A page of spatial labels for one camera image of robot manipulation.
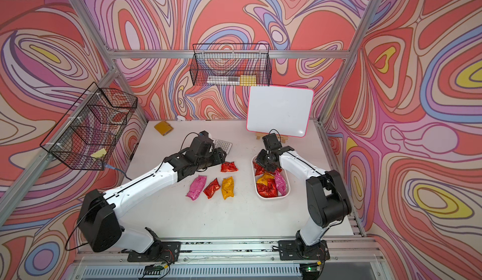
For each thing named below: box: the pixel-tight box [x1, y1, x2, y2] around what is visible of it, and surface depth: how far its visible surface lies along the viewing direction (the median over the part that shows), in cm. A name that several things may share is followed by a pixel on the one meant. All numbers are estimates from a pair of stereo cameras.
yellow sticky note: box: [90, 148, 107, 159], surface depth 73 cm
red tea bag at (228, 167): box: [220, 161, 239, 173], surface depth 98 cm
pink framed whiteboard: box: [246, 84, 315, 138], surface depth 104 cm
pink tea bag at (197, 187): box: [185, 174, 208, 201], surface depth 90 cm
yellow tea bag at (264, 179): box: [256, 172, 275, 186], surface depth 90 cm
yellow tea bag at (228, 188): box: [221, 176, 235, 200], surface depth 90 cm
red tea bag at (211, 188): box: [203, 177, 221, 200], surface depth 90 cm
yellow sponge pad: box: [153, 120, 174, 137], surface depth 118 cm
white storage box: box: [251, 155, 291, 200], surface depth 88 cm
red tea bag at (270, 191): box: [256, 178, 279, 198], surface depth 88 cm
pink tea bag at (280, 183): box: [274, 170, 288, 197], surface depth 90 cm
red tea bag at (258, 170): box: [252, 161, 267, 177], surface depth 95 cm
